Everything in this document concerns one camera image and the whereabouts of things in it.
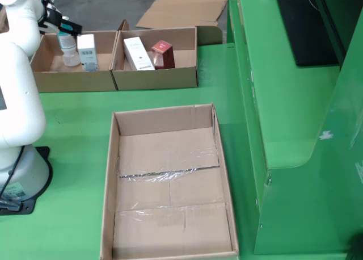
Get wooden pallet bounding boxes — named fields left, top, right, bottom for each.
left=0, top=7, right=9, bottom=34

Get large shallow cardboard tray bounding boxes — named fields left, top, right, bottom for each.
left=99, top=102, right=240, bottom=260

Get flattened cardboard sheets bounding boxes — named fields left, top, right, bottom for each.
left=135, top=0, right=229, bottom=30

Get open cardboard box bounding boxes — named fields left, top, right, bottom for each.
left=29, top=30, right=119, bottom=93
left=109, top=19, right=199, bottom=91

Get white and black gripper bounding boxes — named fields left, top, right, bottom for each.
left=36, top=1, right=83, bottom=36

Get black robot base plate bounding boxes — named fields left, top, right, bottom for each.
left=0, top=146, right=54, bottom=215

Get dark red perfume box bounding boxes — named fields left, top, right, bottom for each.
left=151, top=39, right=176, bottom=70

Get white carton with barcode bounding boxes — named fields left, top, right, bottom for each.
left=77, top=33, right=99, bottom=72

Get green metal shelf unit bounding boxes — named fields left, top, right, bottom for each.
left=226, top=0, right=363, bottom=260

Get long black cable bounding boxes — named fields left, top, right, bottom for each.
left=0, top=145, right=26, bottom=198

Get tall white product carton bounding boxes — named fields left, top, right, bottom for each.
left=123, top=36, right=156, bottom=71

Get white spray bottle teal label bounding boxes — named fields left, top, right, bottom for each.
left=56, top=15, right=82, bottom=68

